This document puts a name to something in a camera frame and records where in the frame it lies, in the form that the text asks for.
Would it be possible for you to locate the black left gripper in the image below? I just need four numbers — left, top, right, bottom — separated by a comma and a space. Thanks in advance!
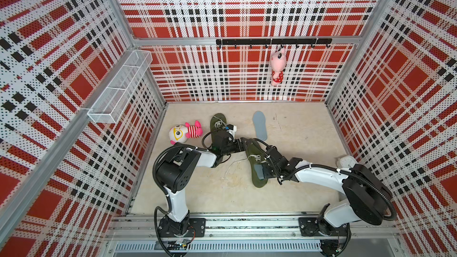
221, 137, 252, 156

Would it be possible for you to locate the green shoe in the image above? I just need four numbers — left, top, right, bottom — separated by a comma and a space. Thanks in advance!
245, 140, 268, 188
210, 113, 227, 131

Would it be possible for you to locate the light blue insole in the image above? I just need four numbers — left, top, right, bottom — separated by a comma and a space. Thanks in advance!
252, 111, 268, 141

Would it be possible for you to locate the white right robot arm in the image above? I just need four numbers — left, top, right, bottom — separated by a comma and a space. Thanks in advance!
253, 146, 397, 232

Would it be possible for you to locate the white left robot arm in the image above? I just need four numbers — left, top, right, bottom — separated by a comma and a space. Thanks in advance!
152, 127, 249, 223

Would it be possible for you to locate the white penguin plush toy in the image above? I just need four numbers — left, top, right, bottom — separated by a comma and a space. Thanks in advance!
169, 120, 203, 145

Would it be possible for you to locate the pink hanging plush toy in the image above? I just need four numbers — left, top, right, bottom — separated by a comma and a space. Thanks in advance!
270, 48, 287, 86

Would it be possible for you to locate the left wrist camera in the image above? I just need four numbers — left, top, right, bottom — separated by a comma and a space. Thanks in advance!
226, 124, 237, 139

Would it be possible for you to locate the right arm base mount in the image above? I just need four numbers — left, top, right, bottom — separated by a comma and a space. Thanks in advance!
298, 217, 348, 237

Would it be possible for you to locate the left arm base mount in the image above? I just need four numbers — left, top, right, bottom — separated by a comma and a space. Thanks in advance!
158, 216, 207, 237

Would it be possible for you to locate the white wire mesh basket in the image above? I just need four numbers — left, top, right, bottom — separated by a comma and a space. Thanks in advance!
88, 50, 152, 124

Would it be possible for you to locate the black hook rail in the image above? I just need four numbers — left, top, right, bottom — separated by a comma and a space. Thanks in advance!
215, 38, 333, 46

